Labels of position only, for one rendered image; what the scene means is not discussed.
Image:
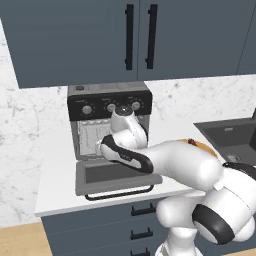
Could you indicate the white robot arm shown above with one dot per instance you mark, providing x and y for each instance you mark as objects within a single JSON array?
[{"x": 186, "y": 163}]

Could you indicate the grey toaster oven knob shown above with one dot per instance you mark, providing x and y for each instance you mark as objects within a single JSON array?
[
  {"x": 110, "y": 107},
  {"x": 87, "y": 109},
  {"x": 136, "y": 105}
]

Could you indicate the grey toaster oven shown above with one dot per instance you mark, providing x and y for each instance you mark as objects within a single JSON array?
[{"x": 100, "y": 91}]

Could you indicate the toaster oven door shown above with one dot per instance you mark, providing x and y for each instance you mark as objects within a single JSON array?
[{"x": 100, "y": 173}]

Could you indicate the dark red kebab skewer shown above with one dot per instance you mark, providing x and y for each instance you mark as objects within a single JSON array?
[{"x": 192, "y": 142}]

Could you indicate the brown baguette bread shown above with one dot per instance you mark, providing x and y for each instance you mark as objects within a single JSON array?
[{"x": 209, "y": 150}]

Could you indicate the wide blue-grey cupboard door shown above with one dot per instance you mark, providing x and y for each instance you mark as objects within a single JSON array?
[{"x": 66, "y": 40}]

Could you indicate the narrow blue-grey cupboard door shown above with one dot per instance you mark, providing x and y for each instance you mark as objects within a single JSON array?
[{"x": 249, "y": 50}]

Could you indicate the blue-grey drawer front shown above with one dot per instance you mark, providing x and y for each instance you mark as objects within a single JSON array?
[
  {"x": 93, "y": 235},
  {"x": 93, "y": 250},
  {"x": 93, "y": 213}
]

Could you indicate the dark grey sink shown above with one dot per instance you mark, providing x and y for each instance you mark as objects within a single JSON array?
[{"x": 226, "y": 133}]

